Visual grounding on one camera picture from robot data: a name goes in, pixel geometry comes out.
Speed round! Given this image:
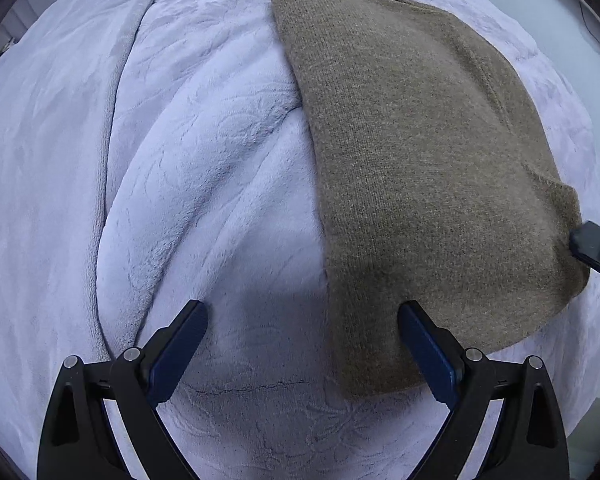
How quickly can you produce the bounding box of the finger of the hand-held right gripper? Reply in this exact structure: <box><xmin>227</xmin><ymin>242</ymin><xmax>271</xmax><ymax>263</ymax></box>
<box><xmin>568</xmin><ymin>220</ymin><xmax>600</xmax><ymax>297</ymax></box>

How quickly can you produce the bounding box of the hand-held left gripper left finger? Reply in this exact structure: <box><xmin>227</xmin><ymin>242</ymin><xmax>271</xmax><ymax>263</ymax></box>
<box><xmin>37</xmin><ymin>299</ymin><xmax>210</xmax><ymax>480</ymax></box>

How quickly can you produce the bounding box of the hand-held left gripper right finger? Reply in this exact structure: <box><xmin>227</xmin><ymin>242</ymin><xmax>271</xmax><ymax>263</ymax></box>
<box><xmin>397</xmin><ymin>300</ymin><xmax>570</xmax><ymax>480</ymax></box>

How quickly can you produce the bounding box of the olive brown knit sweater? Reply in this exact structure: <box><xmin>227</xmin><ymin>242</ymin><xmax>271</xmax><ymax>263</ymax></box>
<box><xmin>262</xmin><ymin>0</ymin><xmax>591</xmax><ymax>402</ymax></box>

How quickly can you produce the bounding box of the lavender fleece blanket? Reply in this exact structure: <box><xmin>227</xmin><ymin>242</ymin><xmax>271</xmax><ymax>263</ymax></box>
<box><xmin>0</xmin><ymin>0</ymin><xmax>600</xmax><ymax>480</ymax></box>

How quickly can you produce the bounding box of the black cable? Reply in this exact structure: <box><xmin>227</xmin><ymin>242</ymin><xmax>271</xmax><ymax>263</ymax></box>
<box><xmin>579</xmin><ymin>0</ymin><xmax>600</xmax><ymax>57</ymax></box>

